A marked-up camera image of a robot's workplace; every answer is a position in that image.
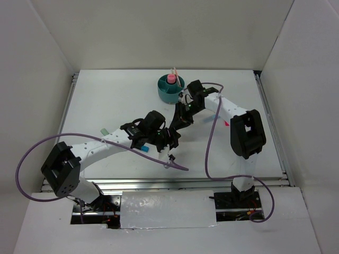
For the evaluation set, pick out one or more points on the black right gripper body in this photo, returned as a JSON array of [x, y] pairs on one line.
[[186, 112]]

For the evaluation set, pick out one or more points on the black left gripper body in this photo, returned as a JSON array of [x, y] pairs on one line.
[[162, 139]]

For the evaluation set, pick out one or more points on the blue capped clear highlighter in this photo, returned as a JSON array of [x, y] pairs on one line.
[[209, 119]]

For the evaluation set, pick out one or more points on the pink capped marker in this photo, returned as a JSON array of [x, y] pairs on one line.
[[171, 79]]

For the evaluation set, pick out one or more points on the thin orange pen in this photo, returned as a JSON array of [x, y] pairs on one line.
[[178, 78]]

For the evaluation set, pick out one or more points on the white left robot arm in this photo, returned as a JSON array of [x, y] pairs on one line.
[[62, 168]]

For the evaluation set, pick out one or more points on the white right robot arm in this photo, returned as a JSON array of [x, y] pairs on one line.
[[247, 136]]

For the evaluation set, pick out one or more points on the teal round organizer container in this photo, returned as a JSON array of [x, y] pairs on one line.
[[169, 93]]

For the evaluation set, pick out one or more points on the black blue highlighter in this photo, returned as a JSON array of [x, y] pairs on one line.
[[144, 149]]

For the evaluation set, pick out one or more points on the green highlighter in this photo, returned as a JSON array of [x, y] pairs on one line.
[[104, 132]]

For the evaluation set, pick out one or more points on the white foil cover plate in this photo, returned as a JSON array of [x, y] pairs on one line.
[[167, 209]]

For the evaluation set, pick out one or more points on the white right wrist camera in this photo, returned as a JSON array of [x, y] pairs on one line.
[[184, 97]]

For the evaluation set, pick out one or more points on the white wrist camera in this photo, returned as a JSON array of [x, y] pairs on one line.
[[166, 157], [184, 97]]

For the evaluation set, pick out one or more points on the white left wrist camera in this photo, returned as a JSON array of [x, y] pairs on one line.
[[166, 157]]

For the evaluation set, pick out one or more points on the aluminium rail frame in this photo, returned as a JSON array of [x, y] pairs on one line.
[[110, 98]]

